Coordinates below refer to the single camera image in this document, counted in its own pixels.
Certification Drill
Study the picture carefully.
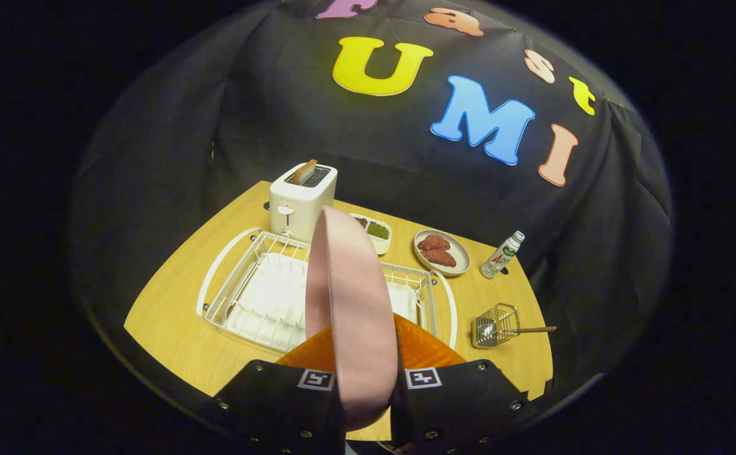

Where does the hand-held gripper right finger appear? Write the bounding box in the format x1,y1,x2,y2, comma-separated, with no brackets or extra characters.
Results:
390,314,536,455

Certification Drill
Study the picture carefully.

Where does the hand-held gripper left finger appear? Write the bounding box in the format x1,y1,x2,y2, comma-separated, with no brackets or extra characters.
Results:
200,325,347,455

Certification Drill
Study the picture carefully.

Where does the white wire dish rack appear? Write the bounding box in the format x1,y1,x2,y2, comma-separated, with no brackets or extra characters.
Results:
196,227,458,355

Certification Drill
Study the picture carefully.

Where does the metal wire basket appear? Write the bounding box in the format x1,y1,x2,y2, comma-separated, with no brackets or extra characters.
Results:
471,303,522,349

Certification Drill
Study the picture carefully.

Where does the wooden handled spoon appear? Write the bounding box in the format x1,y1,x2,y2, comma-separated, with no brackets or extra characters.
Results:
477,319,558,345

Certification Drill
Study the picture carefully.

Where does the pink plate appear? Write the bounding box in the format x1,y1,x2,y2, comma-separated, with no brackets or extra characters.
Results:
305,205,400,432

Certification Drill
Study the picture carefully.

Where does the beige plate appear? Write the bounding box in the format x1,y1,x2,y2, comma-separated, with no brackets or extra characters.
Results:
413,229,472,277

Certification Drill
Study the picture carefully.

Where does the white divided condiment dish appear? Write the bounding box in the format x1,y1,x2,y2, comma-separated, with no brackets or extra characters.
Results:
350,213,392,255

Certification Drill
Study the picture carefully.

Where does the white green drink bottle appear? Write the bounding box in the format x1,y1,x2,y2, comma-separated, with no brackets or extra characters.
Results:
479,231,525,279

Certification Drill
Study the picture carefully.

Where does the white toaster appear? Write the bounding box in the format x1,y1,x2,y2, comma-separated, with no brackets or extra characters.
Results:
269,163,338,244

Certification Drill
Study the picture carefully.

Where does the toast bread slice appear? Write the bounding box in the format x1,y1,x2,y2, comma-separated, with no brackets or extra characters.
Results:
291,159,318,186

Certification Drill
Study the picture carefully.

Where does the black backdrop cloth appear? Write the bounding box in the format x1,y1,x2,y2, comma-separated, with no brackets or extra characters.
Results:
68,0,675,437

